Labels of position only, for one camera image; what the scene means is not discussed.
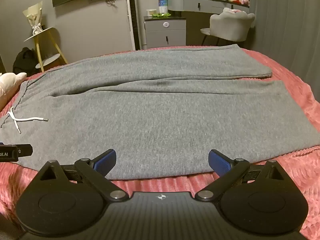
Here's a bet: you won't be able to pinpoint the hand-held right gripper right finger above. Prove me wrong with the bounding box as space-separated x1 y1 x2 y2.
195 149 284 202

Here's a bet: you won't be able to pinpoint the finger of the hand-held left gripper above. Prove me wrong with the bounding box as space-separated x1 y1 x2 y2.
15 143 34 157

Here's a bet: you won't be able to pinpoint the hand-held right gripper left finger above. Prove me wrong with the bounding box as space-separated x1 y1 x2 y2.
37 149 128 203

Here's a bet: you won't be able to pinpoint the grey pants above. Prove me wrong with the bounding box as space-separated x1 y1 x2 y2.
0 44 320 180

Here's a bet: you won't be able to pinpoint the pink ribbed blanket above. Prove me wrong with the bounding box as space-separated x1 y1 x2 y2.
0 45 320 240

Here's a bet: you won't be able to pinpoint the black backpack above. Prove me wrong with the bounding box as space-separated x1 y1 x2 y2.
12 47 40 77

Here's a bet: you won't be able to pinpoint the yellow round side table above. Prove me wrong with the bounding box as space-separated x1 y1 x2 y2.
24 27 68 72

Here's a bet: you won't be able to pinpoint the grey upholstered chair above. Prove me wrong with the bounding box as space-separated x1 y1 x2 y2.
200 11 256 46

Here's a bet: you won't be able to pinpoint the cream wrapped bouquet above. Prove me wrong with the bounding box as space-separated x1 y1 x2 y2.
22 1 44 36

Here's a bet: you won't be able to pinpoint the grey nightstand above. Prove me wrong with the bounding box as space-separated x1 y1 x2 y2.
143 16 187 50

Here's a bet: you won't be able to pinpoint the white tower appliance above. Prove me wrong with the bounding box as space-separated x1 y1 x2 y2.
123 0 142 51

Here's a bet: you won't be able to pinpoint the grey vanity desk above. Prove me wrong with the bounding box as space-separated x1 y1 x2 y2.
167 0 250 14

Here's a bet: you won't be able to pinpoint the grey curtain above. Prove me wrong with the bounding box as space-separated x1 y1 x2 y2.
250 0 320 83

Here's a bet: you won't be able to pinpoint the blue and white canister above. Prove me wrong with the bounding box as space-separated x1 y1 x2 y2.
158 0 169 14

